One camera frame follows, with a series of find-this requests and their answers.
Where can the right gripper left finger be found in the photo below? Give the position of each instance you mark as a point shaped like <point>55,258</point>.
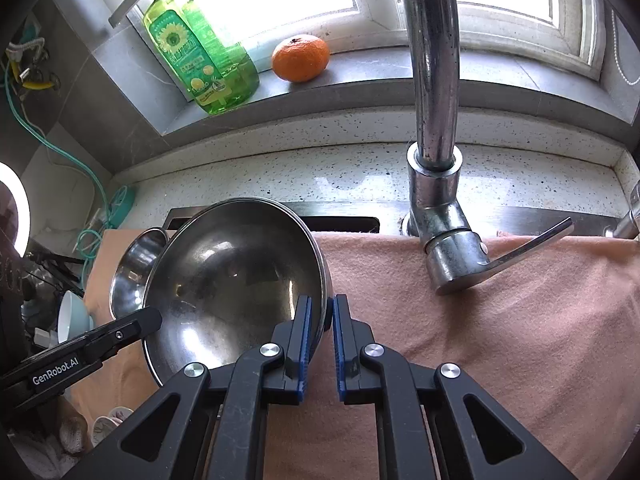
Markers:
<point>209,424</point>

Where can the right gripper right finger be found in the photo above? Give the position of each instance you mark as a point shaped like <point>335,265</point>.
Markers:
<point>432,423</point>

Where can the light blue ceramic bowl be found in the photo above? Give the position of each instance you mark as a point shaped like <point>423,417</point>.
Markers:
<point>73,318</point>

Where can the red steel bowl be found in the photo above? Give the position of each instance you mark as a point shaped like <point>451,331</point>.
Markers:
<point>133,271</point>

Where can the large stainless steel bowl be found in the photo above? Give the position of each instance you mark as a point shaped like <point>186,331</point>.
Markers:
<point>226,279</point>

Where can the white plate pink roses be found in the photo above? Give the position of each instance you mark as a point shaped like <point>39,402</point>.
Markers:
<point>104,425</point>

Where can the chrome kitchen faucet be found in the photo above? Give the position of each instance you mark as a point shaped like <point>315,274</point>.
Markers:
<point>456,257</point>

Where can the gloved hand on left gripper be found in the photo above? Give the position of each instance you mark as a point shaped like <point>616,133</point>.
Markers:
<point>55,455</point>

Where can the orange-pink towel mat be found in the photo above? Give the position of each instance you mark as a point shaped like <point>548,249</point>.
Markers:
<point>554,339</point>

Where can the teal power strip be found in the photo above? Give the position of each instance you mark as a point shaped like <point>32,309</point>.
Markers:
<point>119,207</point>

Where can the green dish soap bottle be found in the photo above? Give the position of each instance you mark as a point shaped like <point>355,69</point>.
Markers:
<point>217,77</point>

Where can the orange tangerine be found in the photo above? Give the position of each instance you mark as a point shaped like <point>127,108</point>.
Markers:
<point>300,58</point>

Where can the ring light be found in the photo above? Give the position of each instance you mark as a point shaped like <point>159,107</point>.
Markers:
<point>15,211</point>

